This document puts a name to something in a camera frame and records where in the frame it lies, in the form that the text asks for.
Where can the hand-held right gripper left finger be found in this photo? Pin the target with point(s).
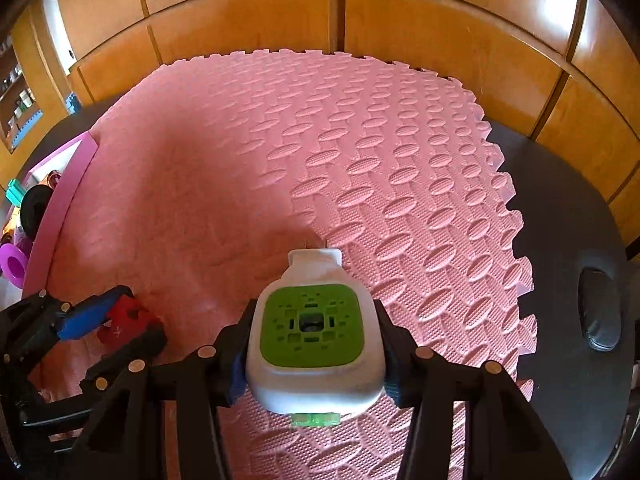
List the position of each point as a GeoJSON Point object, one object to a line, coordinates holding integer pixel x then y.
{"type": "Point", "coordinates": [237, 385]}

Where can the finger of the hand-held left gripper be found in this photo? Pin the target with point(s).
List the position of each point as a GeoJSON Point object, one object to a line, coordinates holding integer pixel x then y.
{"type": "Point", "coordinates": [85, 315]}
{"type": "Point", "coordinates": [140, 345]}

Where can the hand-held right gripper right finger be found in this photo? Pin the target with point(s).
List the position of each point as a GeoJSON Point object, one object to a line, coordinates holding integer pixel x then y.
{"type": "Point", "coordinates": [395, 385]}

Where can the red toy block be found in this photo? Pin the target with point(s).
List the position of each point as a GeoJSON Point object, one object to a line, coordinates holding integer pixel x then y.
{"type": "Point", "coordinates": [127, 317]}

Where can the white and green device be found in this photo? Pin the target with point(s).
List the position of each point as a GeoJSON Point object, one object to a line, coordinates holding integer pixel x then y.
{"type": "Point", "coordinates": [310, 385]}

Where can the pink cardboard box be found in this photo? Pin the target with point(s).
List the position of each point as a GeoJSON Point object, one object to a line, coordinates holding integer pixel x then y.
{"type": "Point", "coordinates": [55, 210]}

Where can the grey and black cylinder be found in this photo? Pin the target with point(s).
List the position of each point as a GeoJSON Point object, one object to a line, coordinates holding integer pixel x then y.
{"type": "Point", "coordinates": [34, 212]}

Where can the shiny red cylinder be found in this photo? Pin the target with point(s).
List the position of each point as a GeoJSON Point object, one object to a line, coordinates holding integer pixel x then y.
{"type": "Point", "coordinates": [52, 178]}

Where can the teal plastic toy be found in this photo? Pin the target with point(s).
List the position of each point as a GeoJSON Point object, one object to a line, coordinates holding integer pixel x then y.
{"type": "Point", "coordinates": [15, 192]}

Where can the blue foam mat piece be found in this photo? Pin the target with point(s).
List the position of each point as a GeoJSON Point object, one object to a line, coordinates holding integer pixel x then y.
{"type": "Point", "coordinates": [25, 131]}
{"type": "Point", "coordinates": [73, 102]}

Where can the pink foam mat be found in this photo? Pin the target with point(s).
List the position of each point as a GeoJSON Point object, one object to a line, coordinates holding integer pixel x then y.
{"type": "Point", "coordinates": [250, 160]}

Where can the group of small shelf bottles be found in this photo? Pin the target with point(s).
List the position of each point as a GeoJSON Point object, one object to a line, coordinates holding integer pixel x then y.
{"type": "Point", "coordinates": [20, 100]}

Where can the wooden display cabinet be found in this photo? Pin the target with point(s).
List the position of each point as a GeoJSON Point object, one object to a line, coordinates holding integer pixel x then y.
{"type": "Point", "coordinates": [50, 90]}

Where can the wooden wardrobe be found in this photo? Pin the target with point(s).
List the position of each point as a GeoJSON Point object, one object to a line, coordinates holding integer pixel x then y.
{"type": "Point", "coordinates": [240, 25]}

